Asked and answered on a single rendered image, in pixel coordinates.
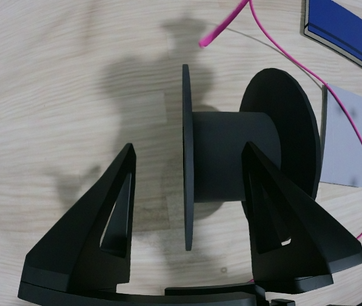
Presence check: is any pink cable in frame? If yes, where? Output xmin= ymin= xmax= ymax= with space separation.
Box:
xmin=199 ymin=0 xmax=362 ymax=143

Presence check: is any black cable reel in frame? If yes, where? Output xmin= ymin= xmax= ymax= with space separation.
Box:
xmin=182 ymin=64 xmax=321 ymax=251

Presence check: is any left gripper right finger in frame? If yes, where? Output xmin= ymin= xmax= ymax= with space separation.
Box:
xmin=241 ymin=141 xmax=362 ymax=280

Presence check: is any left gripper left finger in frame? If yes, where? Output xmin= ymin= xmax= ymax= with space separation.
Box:
xmin=21 ymin=143 xmax=136 ymax=290

